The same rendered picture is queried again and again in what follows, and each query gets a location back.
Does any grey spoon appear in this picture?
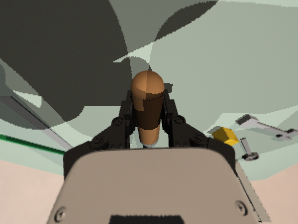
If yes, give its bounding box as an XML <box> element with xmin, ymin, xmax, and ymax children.
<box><xmin>241</xmin><ymin>138</ymin><xmax>260</xmax><ymax>161</ymax></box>

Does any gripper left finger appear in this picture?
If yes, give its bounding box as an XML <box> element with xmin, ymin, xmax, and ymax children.
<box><xmin>63</xmin><ymin>90</ymin><xmax>136</xmax><ymax>180</ymax></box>

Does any yellow cube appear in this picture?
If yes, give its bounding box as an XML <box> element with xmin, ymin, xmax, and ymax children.
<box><xmin>212</xmin><ymin>127</ymin><xmax>239</xmax><ymax>146</ymax></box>

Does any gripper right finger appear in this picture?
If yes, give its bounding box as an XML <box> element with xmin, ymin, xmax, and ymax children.
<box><xmin>161</xmin><ymin>89</ymin><xmax>236</xmax><ymax>175</ymax></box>

